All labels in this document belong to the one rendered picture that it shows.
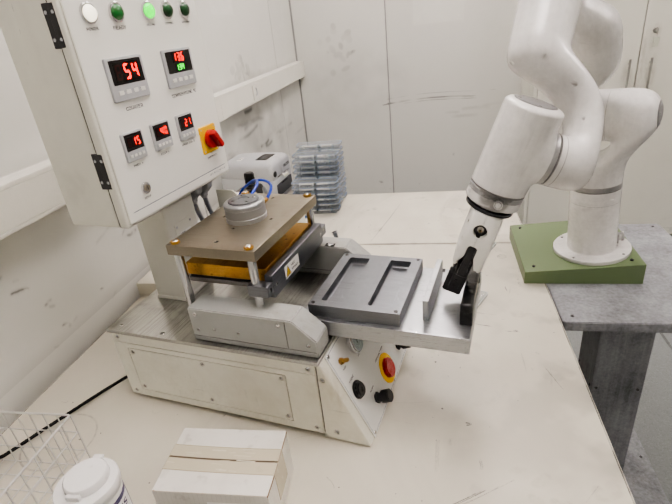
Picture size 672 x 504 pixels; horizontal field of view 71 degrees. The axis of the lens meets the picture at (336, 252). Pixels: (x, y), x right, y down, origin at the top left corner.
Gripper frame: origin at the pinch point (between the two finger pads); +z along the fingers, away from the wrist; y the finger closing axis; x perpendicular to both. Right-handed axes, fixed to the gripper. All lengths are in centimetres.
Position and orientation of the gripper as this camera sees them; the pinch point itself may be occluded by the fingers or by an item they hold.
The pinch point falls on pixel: (455, 280)
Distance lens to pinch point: 85.3
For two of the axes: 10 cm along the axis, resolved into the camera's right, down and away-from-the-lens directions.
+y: 3.4, -4.5, 8.3
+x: -9.1, -3.7, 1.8
